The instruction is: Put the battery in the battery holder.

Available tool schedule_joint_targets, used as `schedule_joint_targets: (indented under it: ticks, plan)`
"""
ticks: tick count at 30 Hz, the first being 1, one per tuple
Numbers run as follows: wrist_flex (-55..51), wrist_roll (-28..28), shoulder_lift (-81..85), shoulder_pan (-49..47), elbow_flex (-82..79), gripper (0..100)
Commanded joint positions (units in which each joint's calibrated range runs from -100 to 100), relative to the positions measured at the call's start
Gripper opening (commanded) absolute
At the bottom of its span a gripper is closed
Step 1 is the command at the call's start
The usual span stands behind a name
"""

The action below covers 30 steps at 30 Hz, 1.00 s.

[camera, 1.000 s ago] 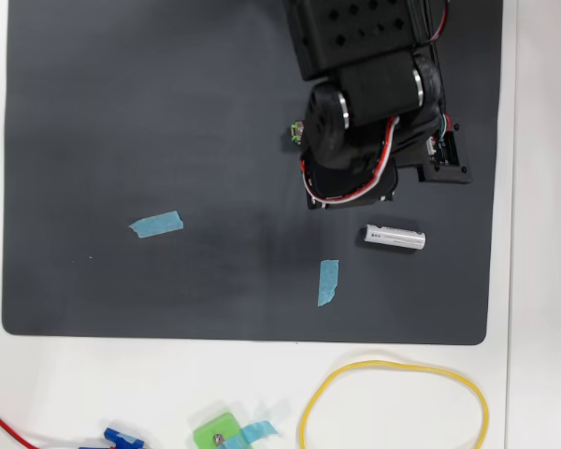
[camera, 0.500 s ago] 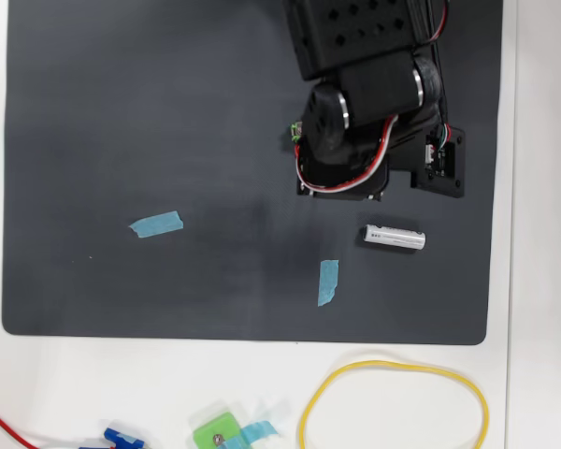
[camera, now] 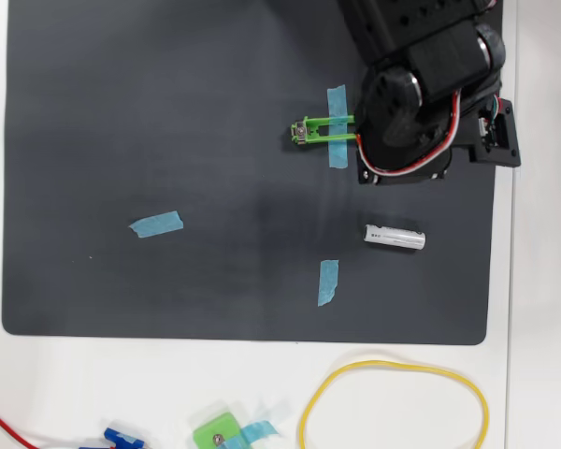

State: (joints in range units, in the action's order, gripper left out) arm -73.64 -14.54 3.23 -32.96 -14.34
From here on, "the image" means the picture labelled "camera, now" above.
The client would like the blue connector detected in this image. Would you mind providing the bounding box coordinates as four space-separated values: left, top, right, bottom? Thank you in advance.
103 427 147 449

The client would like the black textured mat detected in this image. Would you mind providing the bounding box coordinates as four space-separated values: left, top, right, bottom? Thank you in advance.
0 0 505 347

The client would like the white cylindrical battery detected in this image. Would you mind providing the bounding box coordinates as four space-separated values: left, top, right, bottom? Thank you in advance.
364 224 427 252

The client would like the yellow cable loop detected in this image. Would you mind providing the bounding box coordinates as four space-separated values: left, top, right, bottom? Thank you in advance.
297 358 491 449

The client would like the blue masking tape strip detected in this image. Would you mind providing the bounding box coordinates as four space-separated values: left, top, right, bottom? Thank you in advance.
326 84 350 169
237 419 280 445
128 210 185 239
317 259 340 308

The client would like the red white black servo cable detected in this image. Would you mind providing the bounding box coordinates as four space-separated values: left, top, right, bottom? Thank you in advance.
354 88 465 178

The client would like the green battery holder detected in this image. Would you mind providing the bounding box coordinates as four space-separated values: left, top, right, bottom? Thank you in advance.
290 114 360 147

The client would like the green block with screws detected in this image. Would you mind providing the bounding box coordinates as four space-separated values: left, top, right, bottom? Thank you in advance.
193 411 244 449

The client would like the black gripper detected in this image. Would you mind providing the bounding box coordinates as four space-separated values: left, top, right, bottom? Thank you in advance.
354 65 502 185

